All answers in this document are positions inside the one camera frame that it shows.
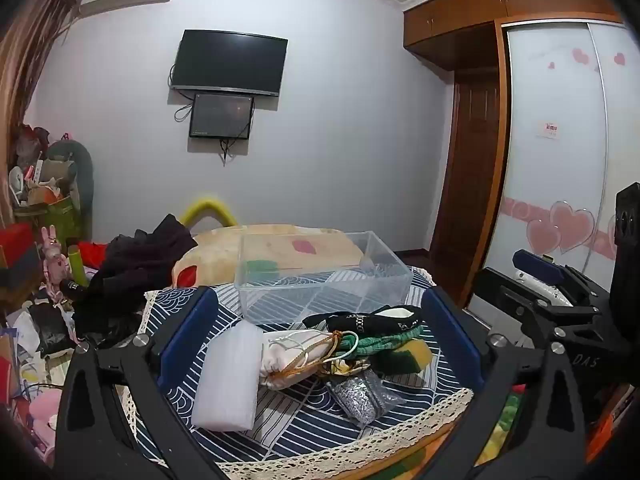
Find colourful bed blanket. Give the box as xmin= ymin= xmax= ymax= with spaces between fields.
xmin=472 ymin=384 xmax=528 ymax=467

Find beige drawstring pouch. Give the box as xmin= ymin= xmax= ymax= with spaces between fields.
xmin=259 ymin=330 xmax=335 ymax=390

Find black patterned sock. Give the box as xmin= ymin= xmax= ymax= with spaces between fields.
xmin=302 ymin=305 xmax=425 ymax=336

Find red box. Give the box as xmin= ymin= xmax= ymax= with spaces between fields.
xmin=0 ymin=222 xmax=42 ymax=292

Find green paper bag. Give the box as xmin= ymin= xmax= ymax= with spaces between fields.
xmin=15 ymin=194 xmax=83 ymax=242

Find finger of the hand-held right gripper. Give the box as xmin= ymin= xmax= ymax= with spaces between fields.
xmin=471 ymin=266 xmax=598 ymax=347
xmin=512 ymin=249 xmax=608 ymax=313

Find black plastic bag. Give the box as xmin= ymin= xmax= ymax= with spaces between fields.
xmin=27 ymin=302 xmax=77 ymax=354

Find brown wooden overhead cabinets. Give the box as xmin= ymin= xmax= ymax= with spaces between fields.
xmin=402 ymin=0 xmax=626 ymax=72

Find clear plastic storage box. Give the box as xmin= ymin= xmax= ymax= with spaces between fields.
xmin=235 ymin=231 xmax=415 ymax=325

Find black wall television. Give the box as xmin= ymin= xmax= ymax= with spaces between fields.
xmin=169 ymin=29 xmax=289 ymax=97

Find beige printed blanket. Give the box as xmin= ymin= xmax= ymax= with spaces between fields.
xmin=171 ymin=223 xmax=364 ymax=289

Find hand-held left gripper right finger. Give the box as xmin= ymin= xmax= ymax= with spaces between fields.
xmin=421 ymin=287 xmax=588 ymax=480

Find silver glitter pouch in plastic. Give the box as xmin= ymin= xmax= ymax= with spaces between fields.
xmin=325 ymin=372 xmax=406 ymax=430

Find yellow foam tube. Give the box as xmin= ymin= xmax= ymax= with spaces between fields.
xmin=179 ymin=195 xmax=239 ymax=229

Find dark brown wooden door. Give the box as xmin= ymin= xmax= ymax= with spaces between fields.
xmin=430 ymin=71 xmax=502 ymax=288

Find pink rabbit plush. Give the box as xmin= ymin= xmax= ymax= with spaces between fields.
xmin=39 ymin=225 xmax=69 ymax=292

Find green striped cloth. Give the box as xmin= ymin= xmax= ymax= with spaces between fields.
xmin=339 ymin=326 xmax=426 ymax=362

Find yellow green sponge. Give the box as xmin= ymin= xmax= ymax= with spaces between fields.
xmin=372 ymin=337 xmax=435 ymax=376

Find yellow floral fabric scrunchie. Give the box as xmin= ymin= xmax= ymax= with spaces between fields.
xmin=320 ymin=347 xmax=377 ymax=377

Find brown curtain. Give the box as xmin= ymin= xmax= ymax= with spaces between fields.
xmin=0 ymin=0 xmax=90 ymax=153

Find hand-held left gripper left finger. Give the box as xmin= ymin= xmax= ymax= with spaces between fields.
xmin=54 ymin=287 xmax=227 ymax=480

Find white heart-printed sliding wardrobe doors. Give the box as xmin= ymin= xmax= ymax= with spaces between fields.
xmin=464 ymin=20 xmax=640 ymax=313

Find white foam block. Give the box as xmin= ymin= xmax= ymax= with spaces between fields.
xmin=191 ymin=320 xmax=265 ymax=432

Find small black wall monitor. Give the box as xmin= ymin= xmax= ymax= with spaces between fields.
xmin=189 ymin=92 xmax=255 ymax=140

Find pile of black clothes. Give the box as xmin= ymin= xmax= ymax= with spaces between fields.
xmin=75 ymin=214 xmax=199 ymax=347

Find yellow-green roll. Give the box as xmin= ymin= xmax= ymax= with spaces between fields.
xmin=67 ymin=243 xmax=89 ymax=287

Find pink plush toy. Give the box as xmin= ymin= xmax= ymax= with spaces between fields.
xmin=26 ymin=389 xmax=62 ymax=433

